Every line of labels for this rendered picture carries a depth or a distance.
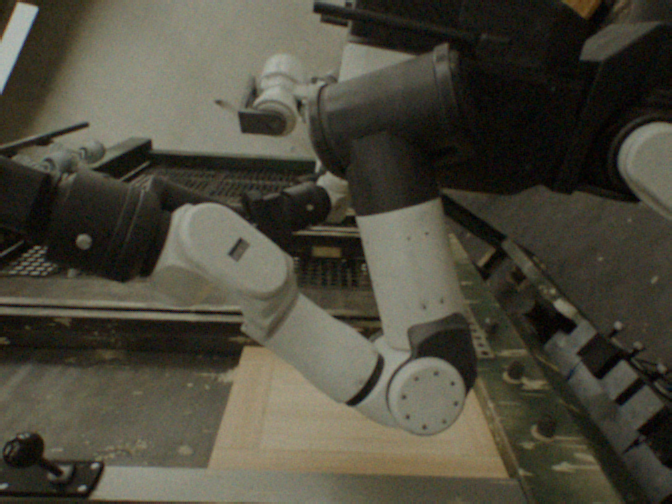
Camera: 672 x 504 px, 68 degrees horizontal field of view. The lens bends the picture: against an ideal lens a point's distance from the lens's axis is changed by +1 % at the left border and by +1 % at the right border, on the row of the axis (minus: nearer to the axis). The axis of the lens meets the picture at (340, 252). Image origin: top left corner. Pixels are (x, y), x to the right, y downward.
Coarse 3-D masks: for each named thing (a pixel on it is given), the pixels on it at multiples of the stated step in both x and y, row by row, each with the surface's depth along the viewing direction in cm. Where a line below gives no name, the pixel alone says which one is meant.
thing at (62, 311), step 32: (0, 320) 91; (32, 320) 91; (64, 320) 91; (96, 320) 91; (128, 320) 92; (160, 320) 92; (192, 320) 92; (224, 320) 92; (352, 320) 94; (224, 352) 94
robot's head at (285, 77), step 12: (276, 60) 71; (288, 60) 71; (264, 72) 71; (276, 72) 69; (288, 72) 69; (300, 72) 71; (264, 84) 69; (276, 84) 68; (288, 84) 69; (300, 84) 70; (312, 84) 70; (264, 96) 66; (276, 96) 66; (288, 96) 68; (300, 96) 69; (300, 108) 72
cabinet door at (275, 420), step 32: (256, 352) 92; (256, 384) 84; (288, 384) 85; (224, 416) 76; (256, 416) 77; (288, 416) 77; (320, 416) 78; (352, 416) 78; (480, 416) 79; (224, 448) 70; (256, 448) 71; (288, 448) 71; (320, 448) 72; (352, 448) 72; (384, 448) 72; (416, 448) 73; (448, 448) 73; (480, 448) 73
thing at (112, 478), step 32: (128, 480) 62; (160, 480) 62; (192, 480) 62; (224, 480) 63; (256, 480) 63; (288, 480) 63; (320, 480) 63; (352, 480) 64; (384, 480) 64; (416, 480) 64; (448, 480) 64; (480, 480) 65; (512, 480) 65
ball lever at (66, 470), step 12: (24, 432) 53; (12, 444) 51; (24, 444) 52; (36, 444) 52; (12, 456) 51; (24, 456) 51; (36, 456) 52; (12, 468) 52; (24, 468) 52; (48, 468) 57; (60, 468) 60; (72, 468) 61; (48, 480) 60; (60, 480) 60
